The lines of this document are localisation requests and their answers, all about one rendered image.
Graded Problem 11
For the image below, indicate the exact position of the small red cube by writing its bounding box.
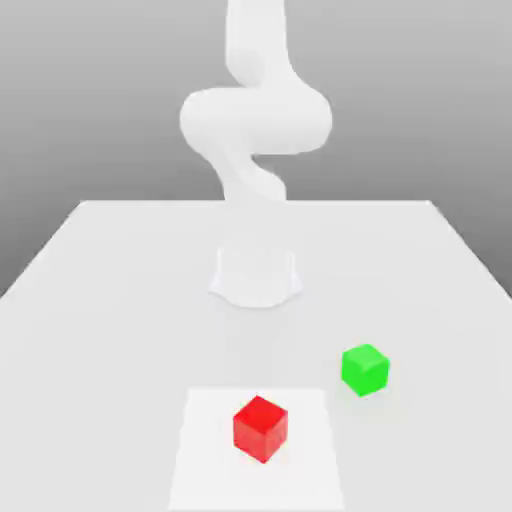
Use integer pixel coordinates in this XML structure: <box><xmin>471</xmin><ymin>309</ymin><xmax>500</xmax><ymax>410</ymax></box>
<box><xmin>232</xmin><ymin>394</ymin><xmax>290</xmax><ymax>465</ymax></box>

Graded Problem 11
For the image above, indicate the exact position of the small green cube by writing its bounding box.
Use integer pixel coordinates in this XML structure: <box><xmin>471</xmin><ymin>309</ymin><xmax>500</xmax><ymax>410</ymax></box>
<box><xmin>340</xmin><ymin>343</ymin><xmax>391</xmax><ymax>398</ymax></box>

